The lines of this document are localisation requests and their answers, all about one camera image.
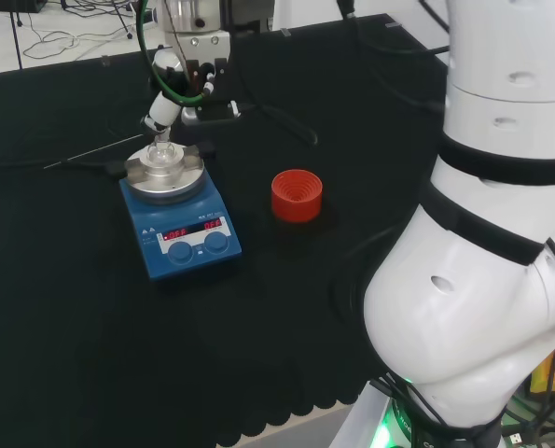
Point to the yellow stop button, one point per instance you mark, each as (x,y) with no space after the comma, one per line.
(554,368)

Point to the black tripod leg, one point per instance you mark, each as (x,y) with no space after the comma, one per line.
(123,23)
(18,42)

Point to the blue base heater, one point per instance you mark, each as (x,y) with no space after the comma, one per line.
(184,261)

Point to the clear round-bottom glass flask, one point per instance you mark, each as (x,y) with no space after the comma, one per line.
(161,156)

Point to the grey cloth clip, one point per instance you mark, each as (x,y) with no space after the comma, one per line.
(284,32)
(104,61)
(392,24)

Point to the silver metal heating block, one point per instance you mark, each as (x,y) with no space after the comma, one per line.
(184,175)

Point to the red ribbed flask stand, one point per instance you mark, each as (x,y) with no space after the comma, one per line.
(296,200)

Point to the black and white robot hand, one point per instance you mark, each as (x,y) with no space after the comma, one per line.
(212,74)

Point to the thin metal probe rod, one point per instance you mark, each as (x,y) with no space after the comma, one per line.
(95,150)

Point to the black bench cloth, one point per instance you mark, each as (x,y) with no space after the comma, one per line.
(118,350)

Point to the black box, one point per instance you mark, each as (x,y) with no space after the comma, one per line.
(16,5)

